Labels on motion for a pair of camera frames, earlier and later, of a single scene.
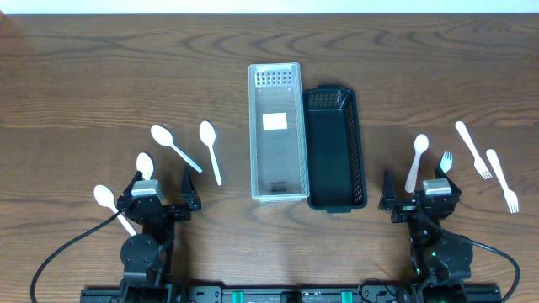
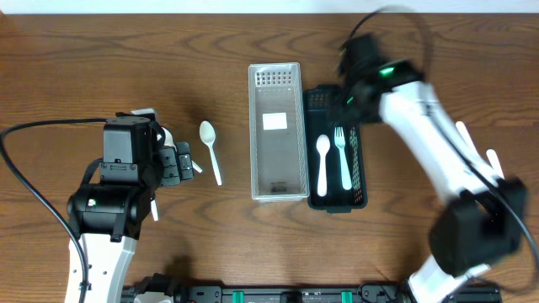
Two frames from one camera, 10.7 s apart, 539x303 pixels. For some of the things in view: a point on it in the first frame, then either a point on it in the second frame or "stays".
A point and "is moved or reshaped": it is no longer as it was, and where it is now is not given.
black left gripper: x=167 y=209 to x=169 y=164
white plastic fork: x=446 y=162 is moved or reshaped
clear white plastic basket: x=278 y=162 stays
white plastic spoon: x=207 y=134 stays
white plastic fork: x=478 y=163 stays
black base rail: x=296 y=294 stays
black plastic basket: x=334 y=172 stays
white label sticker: x=274 y=121 stays
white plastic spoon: x=164 y=137 stays
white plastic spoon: x=420 y=142 to x=322 y=145
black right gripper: x=405 y=210 to x=341 y=111
